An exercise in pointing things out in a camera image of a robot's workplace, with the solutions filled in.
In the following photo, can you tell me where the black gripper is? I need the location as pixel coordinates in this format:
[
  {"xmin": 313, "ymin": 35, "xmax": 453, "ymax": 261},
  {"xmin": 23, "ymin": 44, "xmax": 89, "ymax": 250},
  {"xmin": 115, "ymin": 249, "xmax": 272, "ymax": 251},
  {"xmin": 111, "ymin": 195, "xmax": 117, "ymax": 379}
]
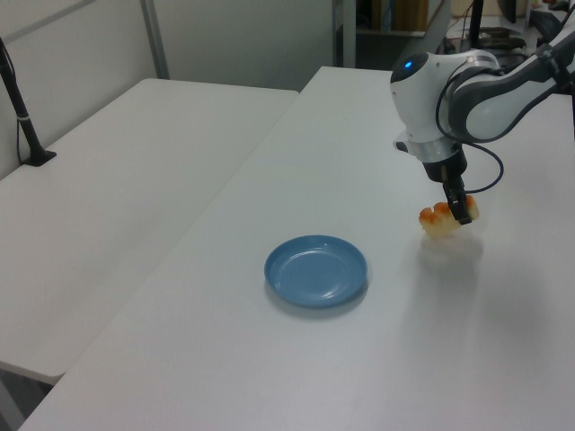
[{"xmin": 421, "ymin": 152, "xmax": 474, "ymax": 225}]

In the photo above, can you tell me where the orange topped bread loaf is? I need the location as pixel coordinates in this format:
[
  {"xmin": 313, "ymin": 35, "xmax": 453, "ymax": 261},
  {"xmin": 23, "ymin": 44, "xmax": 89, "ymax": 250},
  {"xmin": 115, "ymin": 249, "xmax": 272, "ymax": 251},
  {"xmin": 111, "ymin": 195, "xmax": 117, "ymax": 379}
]
[{"xmin": 418, "ymin": 196, "xmax": 481, "ymax": 240}]

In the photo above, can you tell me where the dark brown object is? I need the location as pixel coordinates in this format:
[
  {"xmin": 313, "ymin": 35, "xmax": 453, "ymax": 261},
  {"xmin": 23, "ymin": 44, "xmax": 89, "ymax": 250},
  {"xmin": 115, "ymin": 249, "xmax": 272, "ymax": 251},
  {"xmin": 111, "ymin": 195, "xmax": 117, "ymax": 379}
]
[{"xmin": 479, "ymin": 27, "xmax": 527, "ymax": 50}]

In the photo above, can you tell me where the blue round plate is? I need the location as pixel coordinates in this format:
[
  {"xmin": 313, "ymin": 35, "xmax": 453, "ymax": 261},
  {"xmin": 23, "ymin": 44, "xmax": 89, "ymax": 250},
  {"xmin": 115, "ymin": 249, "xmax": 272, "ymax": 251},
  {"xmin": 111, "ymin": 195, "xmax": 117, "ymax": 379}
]
[{"xmin": 263, "ymin": 233, "xmax": 369, "ymax": 310}]

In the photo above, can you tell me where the black monitor stand pole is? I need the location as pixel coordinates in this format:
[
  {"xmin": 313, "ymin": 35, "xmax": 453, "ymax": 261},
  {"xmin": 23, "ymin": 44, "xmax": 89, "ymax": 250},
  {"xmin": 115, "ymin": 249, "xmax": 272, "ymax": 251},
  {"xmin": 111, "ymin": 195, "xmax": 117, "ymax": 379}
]
[{"xmin": 468, "ymin": 0, "xmax": 486, "ymax": 48}]

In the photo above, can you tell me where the wooden cabinet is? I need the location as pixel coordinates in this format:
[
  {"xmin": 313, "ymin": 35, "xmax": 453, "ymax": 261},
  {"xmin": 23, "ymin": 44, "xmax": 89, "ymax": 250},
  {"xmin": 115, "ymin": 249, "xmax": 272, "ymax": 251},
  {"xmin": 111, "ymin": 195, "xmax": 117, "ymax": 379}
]
[{"xmin": 370, "ymin": 0, "xmax": 429, "ymax": 32}]

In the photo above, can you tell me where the black keyboard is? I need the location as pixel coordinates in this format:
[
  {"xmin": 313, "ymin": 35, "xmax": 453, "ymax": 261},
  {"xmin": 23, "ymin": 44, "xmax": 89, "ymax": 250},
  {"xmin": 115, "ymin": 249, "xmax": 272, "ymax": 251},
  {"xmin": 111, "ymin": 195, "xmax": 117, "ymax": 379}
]
[{"xmin": 528, "ymin": 9, "xmax": 563, "ymax": 40}]

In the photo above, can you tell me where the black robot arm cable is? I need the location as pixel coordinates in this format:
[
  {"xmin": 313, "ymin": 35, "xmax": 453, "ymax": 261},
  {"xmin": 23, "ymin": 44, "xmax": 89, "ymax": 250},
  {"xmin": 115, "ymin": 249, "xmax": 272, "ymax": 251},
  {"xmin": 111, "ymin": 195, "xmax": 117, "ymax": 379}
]
[{"xmin": 435, "ymin": 62, "xmax": 505, "ymax": 195}]

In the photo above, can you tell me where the dark partition post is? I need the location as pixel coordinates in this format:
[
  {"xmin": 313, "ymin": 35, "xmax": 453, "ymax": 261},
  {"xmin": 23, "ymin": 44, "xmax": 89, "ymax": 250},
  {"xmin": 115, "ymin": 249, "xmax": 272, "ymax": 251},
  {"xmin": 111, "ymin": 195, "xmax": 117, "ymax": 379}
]
[{"xmin": 332, "ymin": 0, "xmax": 358, "ymax": 69}]

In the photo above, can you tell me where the grey metal partition post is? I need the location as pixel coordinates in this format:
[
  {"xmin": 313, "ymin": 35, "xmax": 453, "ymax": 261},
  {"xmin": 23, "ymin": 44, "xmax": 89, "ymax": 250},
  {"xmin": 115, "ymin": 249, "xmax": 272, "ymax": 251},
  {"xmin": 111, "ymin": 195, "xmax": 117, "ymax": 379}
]
[{"xmin": 139, "ymin": 0, "xmax": 171, "ymax": 81}]

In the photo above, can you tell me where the black camera stand pole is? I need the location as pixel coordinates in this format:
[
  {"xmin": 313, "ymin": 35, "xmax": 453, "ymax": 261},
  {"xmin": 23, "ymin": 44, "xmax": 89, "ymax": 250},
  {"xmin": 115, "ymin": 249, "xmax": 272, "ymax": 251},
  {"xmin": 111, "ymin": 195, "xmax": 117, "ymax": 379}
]
[{"xmin": 0, "ymin": 36, "xmax": 58, "ymax": 168}]

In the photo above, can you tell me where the thin black stand cable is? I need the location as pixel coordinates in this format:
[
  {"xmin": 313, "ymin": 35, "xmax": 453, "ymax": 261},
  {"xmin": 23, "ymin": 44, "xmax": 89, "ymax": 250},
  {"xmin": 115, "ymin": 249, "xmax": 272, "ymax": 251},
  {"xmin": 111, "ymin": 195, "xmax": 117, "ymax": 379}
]
[{"xmin": 0, "ymin": 42, "xmax": 26, "ymax": 163}]

